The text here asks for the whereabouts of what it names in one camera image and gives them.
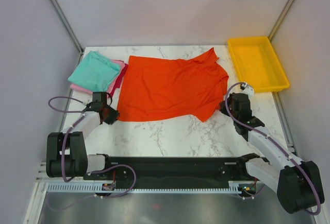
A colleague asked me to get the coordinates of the orange t-shirt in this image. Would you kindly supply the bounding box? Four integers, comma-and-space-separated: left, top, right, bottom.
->
118, 48, 229, 122

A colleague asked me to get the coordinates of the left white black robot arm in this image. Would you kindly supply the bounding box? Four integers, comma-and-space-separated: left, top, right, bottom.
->
46, 92, 120, 182

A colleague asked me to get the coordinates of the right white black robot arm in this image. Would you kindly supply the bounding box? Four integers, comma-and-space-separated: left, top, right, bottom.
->
220, 93, 325, 216

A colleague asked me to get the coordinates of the teal folded t-shirt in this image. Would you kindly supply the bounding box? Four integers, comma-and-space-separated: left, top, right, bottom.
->
68, 51, 120, 92

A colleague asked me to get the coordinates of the yellow plastic tray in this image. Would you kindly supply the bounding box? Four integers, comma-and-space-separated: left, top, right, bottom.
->
228, 37, 290, 93

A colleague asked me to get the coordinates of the crimson folded t-shirt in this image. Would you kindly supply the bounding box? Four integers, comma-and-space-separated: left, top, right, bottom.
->
110, 63, 128, 96

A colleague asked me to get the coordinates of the pink folded t-shirt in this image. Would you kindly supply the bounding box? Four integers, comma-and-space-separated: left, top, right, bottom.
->
70, 59, 125, 95

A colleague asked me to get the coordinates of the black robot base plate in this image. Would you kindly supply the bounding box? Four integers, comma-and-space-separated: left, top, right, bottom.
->
84, 153, 258, 188

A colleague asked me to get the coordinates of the white slotted cable duct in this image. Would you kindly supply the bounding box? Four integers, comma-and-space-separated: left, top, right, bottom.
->
47, 181, 255, 194

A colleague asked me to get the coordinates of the aluminium extrusion rail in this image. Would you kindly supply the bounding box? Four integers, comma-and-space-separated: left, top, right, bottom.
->
36, 162, 52, 182

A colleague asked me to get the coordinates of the left aluminium frame post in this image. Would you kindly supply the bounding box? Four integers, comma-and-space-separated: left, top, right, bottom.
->
49, 0, 84, 55

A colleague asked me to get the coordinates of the aluminium frame post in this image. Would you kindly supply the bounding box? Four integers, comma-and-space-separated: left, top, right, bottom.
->
49, 0, 84, 55
268, 0, 296, 42

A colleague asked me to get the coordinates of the right aluminium frame post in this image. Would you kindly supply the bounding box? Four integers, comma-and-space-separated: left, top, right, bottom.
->
268, 0, 296, 42

